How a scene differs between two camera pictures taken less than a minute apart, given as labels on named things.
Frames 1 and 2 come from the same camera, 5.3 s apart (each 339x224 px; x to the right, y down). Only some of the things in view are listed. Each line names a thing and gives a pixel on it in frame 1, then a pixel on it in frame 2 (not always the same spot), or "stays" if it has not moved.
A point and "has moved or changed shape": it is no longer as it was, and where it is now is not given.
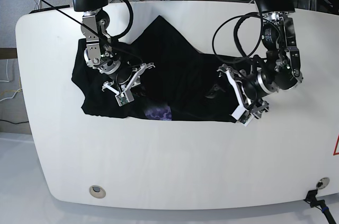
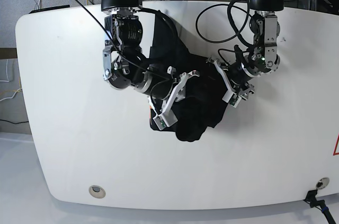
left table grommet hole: x=97 y=191 stays
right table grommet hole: x=322 y=182 stays
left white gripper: x=135 y=81 -> x=178 y=92
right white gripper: x=253 y=107 -> x=241 y=92
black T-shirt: x=177 y=86 has moved or changed shape
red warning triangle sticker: x=336 y=146 stays
